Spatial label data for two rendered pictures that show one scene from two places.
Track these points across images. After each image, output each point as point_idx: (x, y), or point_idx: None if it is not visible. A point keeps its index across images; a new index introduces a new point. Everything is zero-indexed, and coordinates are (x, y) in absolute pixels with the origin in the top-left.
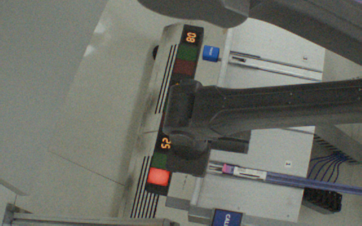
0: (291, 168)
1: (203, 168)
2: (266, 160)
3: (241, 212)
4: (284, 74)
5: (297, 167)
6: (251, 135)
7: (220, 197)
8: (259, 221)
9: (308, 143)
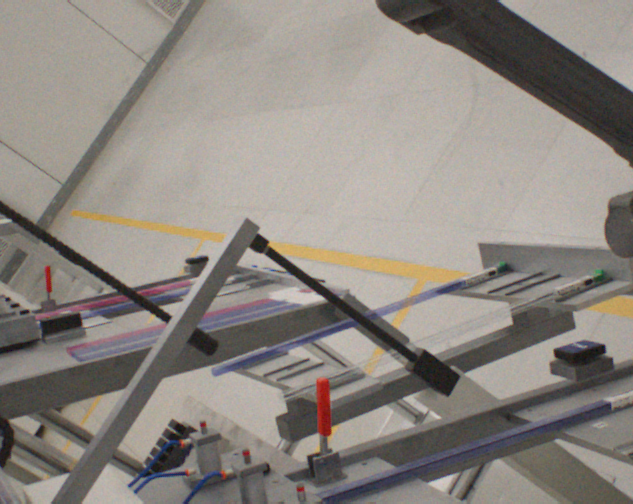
0: (590, 425)
1: None
2: (631, 414)
3: (575, 353)
4: None
5: (585, 429)
6: (615, 212)
7: (625, 384)
8: (551, 386)
9: (607, 443)
